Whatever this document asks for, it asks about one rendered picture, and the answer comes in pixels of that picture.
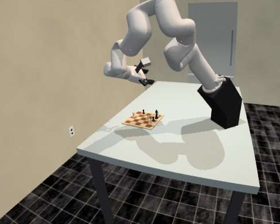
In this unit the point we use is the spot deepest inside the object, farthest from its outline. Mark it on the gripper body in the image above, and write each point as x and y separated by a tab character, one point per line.
135	77

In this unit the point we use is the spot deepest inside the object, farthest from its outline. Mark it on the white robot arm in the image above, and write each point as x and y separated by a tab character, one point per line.
178	52

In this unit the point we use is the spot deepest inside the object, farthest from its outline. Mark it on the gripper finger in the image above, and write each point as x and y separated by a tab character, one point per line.
144	70
145	83

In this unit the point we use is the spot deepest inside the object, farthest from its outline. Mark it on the chessboard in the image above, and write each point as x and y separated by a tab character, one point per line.
141	121

